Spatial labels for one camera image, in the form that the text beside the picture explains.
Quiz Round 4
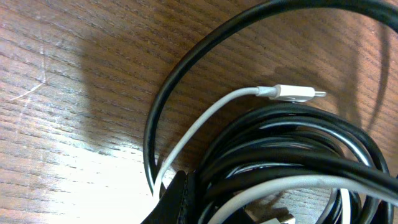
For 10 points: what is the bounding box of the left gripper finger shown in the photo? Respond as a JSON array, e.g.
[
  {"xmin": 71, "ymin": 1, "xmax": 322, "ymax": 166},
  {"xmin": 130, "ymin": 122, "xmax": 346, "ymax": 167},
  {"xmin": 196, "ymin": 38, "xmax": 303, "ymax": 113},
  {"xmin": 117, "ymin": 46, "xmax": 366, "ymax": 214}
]
[{"xmin": 142, "ymin": 170, "xmax": 196, "ymax": 224}]

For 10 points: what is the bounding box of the black cable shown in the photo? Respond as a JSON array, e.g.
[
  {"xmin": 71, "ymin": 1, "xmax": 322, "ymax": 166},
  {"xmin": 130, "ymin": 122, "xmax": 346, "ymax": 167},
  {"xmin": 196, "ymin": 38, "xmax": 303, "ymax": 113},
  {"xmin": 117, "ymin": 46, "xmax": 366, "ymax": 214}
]
[{"xmin": 142, "ymin": 0, "xmax": 398, "ymax": 224}]

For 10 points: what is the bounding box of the white cable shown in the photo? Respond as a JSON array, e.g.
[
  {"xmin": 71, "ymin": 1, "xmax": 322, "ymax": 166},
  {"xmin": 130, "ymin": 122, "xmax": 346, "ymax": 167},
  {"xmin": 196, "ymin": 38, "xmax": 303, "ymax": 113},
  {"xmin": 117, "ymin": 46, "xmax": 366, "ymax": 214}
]
[{"xmin": 152, "ymin": 83, "xmax": 398, "ymax": 224}]

